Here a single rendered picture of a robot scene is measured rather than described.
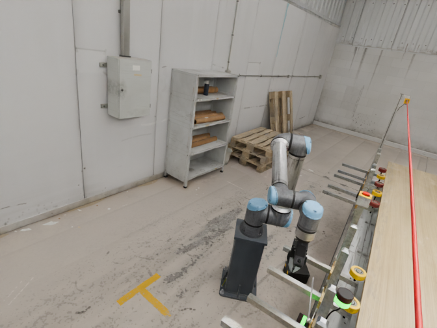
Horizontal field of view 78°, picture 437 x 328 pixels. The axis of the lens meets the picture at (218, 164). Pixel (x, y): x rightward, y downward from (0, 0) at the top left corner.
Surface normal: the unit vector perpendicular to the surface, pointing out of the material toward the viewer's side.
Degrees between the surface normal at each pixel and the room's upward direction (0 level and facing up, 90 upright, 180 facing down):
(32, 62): 90
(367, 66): 90
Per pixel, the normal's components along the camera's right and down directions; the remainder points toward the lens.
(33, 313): 0.15, -0.91
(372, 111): -0.61, 0.24
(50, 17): 0.78, 0.35
